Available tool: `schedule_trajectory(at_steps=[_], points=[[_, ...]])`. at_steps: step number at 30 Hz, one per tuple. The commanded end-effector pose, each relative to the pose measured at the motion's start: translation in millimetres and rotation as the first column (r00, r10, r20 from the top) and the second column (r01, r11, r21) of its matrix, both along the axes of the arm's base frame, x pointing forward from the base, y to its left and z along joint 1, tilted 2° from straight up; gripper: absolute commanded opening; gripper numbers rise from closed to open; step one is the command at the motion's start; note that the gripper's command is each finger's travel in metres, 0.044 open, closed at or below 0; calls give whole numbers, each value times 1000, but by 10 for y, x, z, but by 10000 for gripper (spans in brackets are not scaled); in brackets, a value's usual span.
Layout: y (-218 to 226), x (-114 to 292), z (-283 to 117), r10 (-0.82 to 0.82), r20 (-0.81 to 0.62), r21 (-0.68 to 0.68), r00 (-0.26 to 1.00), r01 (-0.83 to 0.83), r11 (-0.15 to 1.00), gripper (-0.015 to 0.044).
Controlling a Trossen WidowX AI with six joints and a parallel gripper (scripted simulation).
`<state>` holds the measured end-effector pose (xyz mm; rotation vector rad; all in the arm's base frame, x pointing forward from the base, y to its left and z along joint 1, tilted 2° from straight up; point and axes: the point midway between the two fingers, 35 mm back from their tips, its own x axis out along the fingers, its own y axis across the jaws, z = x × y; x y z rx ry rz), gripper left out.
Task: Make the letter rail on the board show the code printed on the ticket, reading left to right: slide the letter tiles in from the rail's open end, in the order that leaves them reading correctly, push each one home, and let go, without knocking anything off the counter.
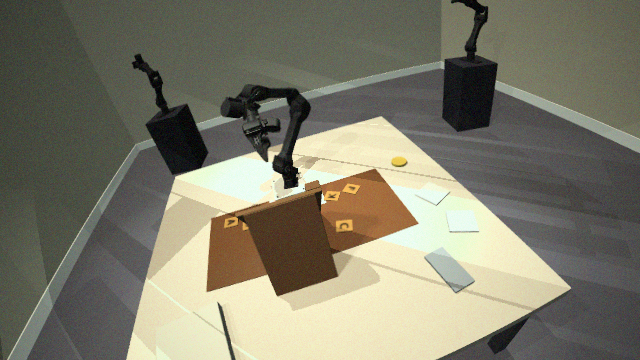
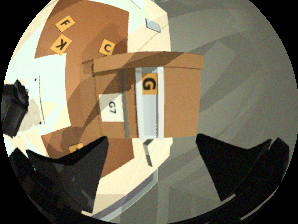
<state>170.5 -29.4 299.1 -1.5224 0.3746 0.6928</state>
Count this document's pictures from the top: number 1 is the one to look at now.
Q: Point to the yellow flat round disc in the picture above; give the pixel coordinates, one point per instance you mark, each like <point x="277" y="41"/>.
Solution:
<point x="398" y="161"/>

